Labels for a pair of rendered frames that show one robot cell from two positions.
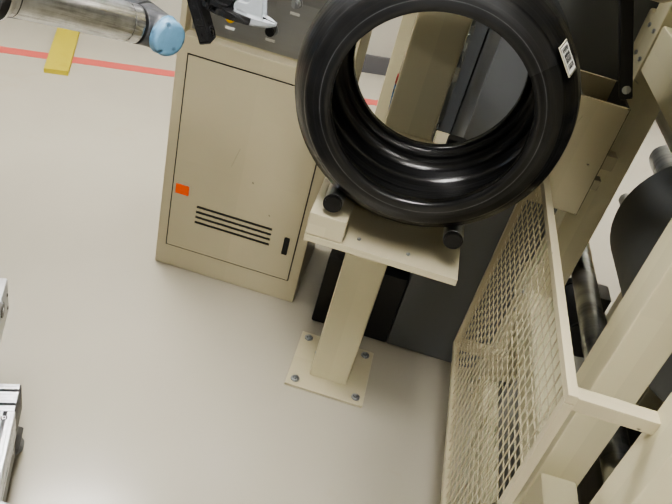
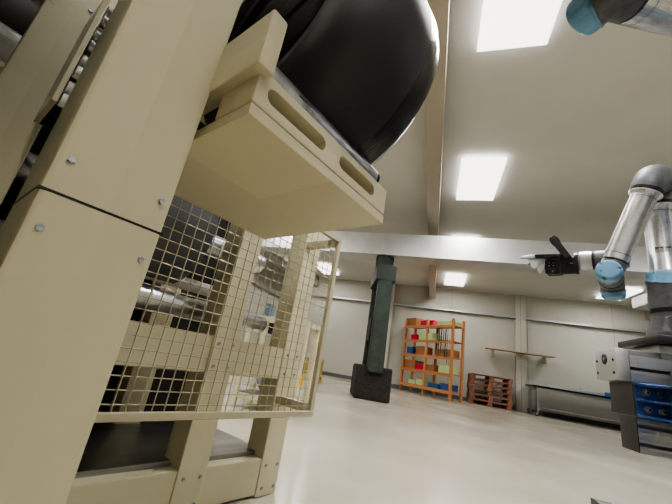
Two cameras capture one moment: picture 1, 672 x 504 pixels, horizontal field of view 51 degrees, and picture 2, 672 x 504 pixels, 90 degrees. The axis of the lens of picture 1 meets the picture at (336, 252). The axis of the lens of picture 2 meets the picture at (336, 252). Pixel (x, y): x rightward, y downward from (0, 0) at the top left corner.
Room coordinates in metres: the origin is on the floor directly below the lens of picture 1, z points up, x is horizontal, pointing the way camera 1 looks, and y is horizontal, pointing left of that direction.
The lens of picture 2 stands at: (1.91, 0.41, 0.50)
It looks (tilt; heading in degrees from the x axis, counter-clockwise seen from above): 18 degrees up; 218
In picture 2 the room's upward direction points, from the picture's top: 10 degrees clockwise
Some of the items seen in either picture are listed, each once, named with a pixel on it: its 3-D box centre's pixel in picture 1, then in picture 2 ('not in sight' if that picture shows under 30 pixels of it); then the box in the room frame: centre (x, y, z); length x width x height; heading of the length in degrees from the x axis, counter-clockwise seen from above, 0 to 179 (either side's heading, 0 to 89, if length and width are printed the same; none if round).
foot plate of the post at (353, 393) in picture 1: (331, 366); not in sight; (1.79, -0.09, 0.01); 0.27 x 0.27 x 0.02; 88
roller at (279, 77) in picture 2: (345, 169); (324, 134); (1.53, 0.03, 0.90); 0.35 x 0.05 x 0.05; 178
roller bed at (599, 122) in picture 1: (569, 139); (117, 88); (1.74, -0.49, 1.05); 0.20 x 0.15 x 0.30; 178
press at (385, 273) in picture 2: not in sight; (378, 312); (-3.68, -2.72, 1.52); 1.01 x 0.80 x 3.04; 20
